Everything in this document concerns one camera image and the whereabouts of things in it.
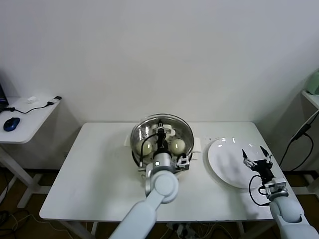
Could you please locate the white power strip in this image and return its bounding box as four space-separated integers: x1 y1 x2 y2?
166 223 197 239

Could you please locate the pale green appliance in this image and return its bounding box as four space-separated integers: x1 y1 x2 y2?
305 69 319 96

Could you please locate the blue computer mouse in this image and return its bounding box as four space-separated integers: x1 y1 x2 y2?
3 117 20 132

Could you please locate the black wall power cable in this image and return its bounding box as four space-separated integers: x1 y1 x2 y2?
278 116 315 167

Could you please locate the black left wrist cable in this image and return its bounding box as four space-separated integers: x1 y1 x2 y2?
138 133 161 167

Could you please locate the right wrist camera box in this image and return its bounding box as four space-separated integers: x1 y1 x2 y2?
263 177 288 198

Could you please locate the glass pot lid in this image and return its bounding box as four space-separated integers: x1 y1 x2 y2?
131 113 194 161

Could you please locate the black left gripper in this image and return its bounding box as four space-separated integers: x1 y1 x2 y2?
156 119 168 154

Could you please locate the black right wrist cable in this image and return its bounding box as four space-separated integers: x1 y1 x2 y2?
249 174 272 206

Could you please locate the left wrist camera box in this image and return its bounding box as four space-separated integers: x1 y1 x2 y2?
175 154 192 172

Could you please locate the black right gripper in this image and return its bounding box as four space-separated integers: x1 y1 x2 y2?
240 145 273 184

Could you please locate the white steamed baozi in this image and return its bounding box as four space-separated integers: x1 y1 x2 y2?
136 141 153 156
170 138 186 154

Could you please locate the black cable with connector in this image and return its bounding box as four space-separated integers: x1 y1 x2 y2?
6 96 62 115

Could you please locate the white round plate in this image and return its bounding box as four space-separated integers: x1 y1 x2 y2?
207 137 270 190

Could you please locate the stainless steel steamer basket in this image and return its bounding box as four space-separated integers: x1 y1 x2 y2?
131 119 195 167

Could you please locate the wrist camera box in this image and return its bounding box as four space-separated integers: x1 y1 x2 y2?
175 154 192 172
263 177 288 198

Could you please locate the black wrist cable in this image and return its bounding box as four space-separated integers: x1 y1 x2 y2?
249 174 272 206
138 133 161 167

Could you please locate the white side table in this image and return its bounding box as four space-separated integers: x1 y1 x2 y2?
0 96 63 209

